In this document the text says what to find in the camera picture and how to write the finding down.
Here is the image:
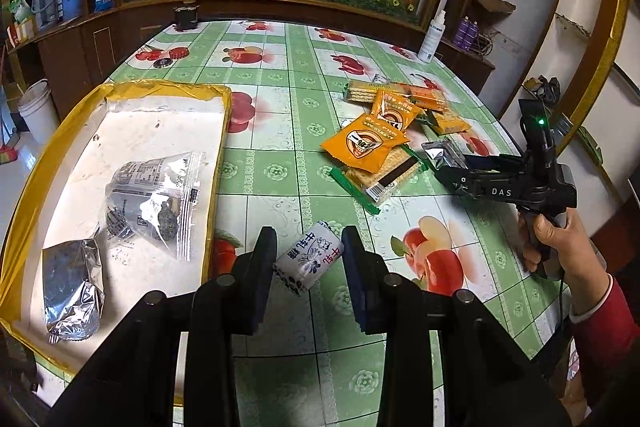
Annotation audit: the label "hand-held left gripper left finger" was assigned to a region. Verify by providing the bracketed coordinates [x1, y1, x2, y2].
[45, 226, 278, 427]

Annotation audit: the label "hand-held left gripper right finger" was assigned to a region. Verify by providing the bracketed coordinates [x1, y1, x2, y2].
[340, 226, 571, 427]

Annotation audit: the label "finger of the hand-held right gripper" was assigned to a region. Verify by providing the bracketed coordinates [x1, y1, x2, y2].
[434, 164, 478, 196]
[457, 153, 523, 175]

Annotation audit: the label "small silver snack packet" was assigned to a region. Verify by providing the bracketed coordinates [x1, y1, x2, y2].
[421, 140, 468, 171]

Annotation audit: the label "white nougat candy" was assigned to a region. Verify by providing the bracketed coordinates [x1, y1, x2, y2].
[272, 221, 346, 295]

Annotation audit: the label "green-edged black-striped cracker packet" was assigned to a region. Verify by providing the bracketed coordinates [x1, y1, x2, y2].
[330, 144, 428, 215]

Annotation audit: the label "large orange snack packet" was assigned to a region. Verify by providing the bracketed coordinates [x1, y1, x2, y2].
[320, 113, 410, 172]

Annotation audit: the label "yellow-rimmed tray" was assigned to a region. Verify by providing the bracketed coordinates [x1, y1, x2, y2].
[0, 79, 233, 378]

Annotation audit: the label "person's right forearm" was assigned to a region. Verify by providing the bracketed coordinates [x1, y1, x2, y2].
[567, 274, 640, 427]

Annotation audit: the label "person's right hand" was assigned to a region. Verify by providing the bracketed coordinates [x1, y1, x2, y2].
[516, 208, 613, 314]

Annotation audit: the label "clear packet of dark snack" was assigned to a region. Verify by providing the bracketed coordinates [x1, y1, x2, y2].
[102, 151, 207, 262]

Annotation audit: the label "white spray bottle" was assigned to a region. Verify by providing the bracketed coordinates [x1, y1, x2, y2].
[417, 8, 448, 64]

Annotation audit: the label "green fruit-print tablecloth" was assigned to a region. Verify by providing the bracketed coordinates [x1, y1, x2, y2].
[122, 19, 576, 427]

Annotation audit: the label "brown cardboard piece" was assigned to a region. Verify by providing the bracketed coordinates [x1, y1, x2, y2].
[475, 0, 516, 14]

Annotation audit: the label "white gold-trimmed shelf unit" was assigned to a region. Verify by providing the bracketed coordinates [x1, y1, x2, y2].
[500, 0, 631, 188]

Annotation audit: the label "silver foil packet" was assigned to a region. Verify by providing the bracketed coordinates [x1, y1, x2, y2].
[41, 237, 106, 345]

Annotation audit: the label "dark glass jar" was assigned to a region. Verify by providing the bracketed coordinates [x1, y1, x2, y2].
[172, 0, 200, 31]

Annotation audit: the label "white plastic bucket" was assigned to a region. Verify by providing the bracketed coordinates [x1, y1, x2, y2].
[17, 79, 61, 145]

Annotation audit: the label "brown wooden cabinet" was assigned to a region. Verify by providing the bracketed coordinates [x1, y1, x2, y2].
[0, 0, 496, 120]

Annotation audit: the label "red and white box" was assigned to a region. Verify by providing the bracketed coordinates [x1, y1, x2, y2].
[6, 18, 38, 45]

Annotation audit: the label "grey thermos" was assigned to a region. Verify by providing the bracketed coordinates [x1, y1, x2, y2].
[31, 0, 58, 30]

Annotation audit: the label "green and white bag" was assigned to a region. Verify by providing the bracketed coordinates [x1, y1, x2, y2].
[9, 0, 32, 25]

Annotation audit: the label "tangled dark cables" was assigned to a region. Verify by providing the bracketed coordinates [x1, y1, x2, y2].
[477, 29, 503, 58]

